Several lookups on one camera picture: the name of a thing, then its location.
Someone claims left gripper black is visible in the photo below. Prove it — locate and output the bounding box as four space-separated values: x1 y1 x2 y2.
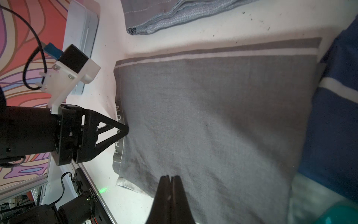
51 104 129 166

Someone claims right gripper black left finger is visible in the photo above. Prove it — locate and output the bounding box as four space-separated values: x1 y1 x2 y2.
146 175 171 224

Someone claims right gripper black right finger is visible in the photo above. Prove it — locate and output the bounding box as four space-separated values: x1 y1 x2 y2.
170 175 195 224

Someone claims grey pillowcase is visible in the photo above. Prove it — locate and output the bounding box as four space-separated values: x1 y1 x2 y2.
112 37 321 224

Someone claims teal plastic basket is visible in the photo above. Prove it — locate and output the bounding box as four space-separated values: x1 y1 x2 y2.
313 202 358 224

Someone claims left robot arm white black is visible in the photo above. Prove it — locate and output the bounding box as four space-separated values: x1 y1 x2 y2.
1 93 129 168

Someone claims beige grey folded cloth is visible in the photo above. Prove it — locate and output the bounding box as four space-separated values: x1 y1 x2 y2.
121 0 252 35

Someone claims navy folded cloth yellow stripe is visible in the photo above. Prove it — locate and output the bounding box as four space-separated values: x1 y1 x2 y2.
298 20 358 201

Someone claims white flat tin box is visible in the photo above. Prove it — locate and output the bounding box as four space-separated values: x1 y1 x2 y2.
62 0 100 96

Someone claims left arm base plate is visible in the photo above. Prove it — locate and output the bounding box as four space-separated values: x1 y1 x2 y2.
0 167 112 224

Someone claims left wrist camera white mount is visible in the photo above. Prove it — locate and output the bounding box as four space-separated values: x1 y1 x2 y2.
35 44 100 115

